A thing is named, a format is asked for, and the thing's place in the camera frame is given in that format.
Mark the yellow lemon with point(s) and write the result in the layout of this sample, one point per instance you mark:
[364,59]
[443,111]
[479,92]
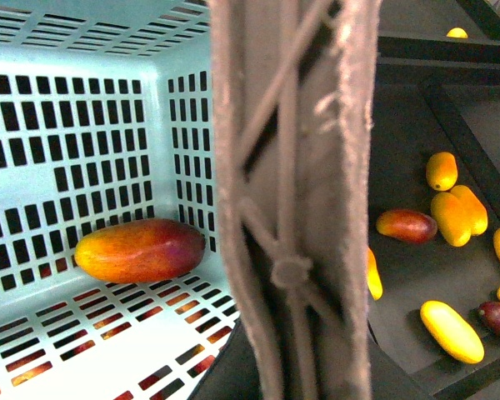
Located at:
[457,32]

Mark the red orange mango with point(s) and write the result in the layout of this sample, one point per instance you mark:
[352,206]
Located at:
[143,251]
[407,225]

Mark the light blue plastic basket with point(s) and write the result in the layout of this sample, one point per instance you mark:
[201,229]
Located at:
[106,117]

